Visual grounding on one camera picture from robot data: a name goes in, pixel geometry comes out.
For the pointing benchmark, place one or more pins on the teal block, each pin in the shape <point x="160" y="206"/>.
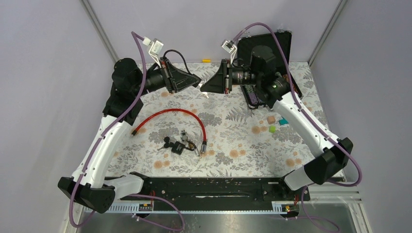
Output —
<point x="283" y="122"/>

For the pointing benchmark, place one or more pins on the red cable lock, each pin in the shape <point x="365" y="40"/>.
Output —
<point x="171" y="122"/>

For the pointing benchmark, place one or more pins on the brass padlock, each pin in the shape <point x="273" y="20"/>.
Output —
<point x="188" y="144"/>

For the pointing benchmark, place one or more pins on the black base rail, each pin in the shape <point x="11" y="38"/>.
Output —
<point x="214" y="194"/>

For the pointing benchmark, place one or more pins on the black poker chip case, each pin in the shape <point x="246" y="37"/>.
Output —
<point x="264" y="46"/>

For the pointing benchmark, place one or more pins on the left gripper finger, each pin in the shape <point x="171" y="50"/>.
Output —
<point x="186" y="82"/>
<point x="181" y="70"/>

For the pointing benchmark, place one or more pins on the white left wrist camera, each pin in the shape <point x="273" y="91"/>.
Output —
<point x="154" y="48"/>

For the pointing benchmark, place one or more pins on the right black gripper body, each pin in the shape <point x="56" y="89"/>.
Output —
<point x="227" y="69"/>

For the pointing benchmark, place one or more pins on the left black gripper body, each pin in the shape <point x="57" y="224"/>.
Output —
<point x="168" y="74"/>

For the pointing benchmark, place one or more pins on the green cube block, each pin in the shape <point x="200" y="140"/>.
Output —
<point x="272" y="129"/>

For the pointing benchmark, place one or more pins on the wooden cube block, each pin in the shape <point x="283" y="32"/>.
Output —
<point x="271" y="119"/>

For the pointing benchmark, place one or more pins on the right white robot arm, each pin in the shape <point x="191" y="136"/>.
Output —
<point x="329" y="151"/>

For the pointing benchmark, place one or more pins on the black padlock with keys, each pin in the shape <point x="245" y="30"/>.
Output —
<point x="175" y="146"/>

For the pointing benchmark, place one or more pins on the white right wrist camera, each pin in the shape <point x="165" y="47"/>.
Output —
<point x="230" y="47"/>

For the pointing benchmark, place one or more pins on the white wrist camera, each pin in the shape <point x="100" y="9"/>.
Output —
<point x="154" y="48"/>
<point x="230" y="47"/>

